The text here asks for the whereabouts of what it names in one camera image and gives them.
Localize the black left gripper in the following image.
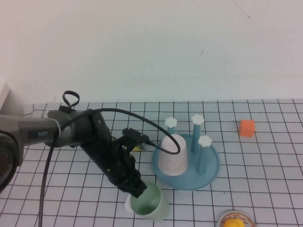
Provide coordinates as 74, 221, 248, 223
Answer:
80, 112, 149, 199

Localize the green plastic cup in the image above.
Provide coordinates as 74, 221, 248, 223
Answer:
129, 181, 169, 222

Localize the pink plastic cup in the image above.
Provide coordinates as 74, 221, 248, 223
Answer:
159, 133, 189, 177

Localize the blue cup stand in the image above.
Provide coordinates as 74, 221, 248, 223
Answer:
151, 114, 220, 191

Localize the white cube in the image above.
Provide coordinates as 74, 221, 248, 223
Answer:
125, 193, 132, 213

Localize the orange cube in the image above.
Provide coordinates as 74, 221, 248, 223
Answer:
238, 119, 256, 137

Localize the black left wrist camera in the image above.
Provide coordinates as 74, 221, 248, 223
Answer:
122, 127, 150, 152

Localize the black camera cable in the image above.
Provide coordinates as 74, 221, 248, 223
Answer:
38, 90, 182, 227

